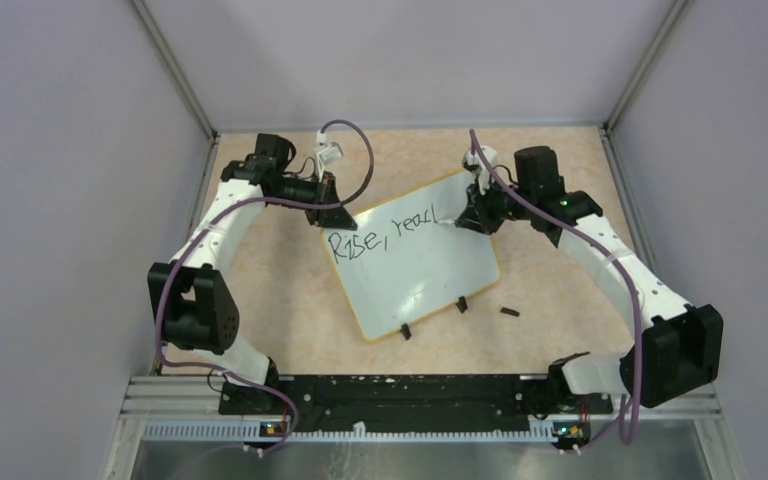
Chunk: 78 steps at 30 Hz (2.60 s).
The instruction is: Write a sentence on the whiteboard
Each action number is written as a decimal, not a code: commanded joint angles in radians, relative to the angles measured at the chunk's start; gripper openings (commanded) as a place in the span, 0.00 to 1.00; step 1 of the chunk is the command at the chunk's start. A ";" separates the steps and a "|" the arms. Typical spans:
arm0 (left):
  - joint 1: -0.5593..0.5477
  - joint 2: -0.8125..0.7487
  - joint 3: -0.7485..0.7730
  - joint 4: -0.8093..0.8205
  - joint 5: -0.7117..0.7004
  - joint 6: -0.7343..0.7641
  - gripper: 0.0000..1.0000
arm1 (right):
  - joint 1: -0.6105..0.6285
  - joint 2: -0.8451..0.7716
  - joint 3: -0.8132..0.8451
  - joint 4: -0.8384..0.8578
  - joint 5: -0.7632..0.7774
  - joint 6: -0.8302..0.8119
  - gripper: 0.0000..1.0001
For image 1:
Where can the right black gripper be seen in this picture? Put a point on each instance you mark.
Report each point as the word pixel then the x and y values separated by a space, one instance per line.
pixel 477 215

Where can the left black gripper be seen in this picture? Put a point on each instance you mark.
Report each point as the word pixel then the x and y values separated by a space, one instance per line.
pixel 336 217

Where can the yellow-framed whiteboard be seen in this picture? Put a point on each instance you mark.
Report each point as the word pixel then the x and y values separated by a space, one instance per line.
pixel 399 267

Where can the black marker cap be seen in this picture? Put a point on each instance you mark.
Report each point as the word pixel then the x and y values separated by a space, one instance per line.
pixel 510 312

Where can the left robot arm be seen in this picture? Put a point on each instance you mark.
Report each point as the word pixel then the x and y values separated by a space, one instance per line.
pixel 193 306

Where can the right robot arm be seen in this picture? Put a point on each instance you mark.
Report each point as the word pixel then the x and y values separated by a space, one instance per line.
pixel 676 345

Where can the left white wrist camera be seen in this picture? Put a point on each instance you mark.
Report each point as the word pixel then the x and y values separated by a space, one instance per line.
pixel 325 152

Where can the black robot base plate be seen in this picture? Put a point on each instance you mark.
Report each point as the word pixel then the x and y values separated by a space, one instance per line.
pixel 459 403

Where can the white cable duct rail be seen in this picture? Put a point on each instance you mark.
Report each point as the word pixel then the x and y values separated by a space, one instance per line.
pixel 248 431

